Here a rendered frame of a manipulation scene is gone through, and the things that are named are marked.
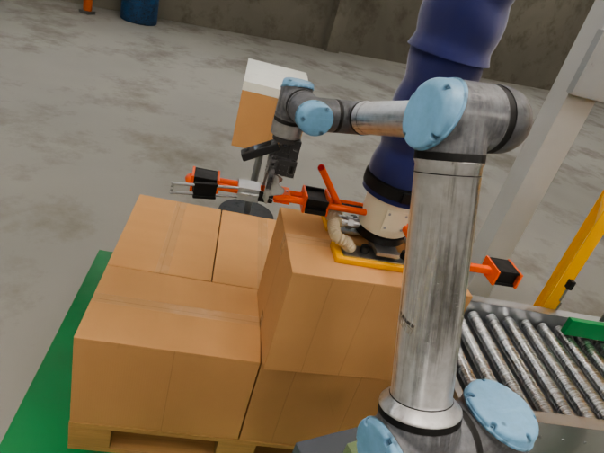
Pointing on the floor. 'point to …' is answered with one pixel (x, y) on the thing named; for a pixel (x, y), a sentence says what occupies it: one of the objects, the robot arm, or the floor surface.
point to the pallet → (160, 441)
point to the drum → (140, 12)
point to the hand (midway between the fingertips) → (263, 193)
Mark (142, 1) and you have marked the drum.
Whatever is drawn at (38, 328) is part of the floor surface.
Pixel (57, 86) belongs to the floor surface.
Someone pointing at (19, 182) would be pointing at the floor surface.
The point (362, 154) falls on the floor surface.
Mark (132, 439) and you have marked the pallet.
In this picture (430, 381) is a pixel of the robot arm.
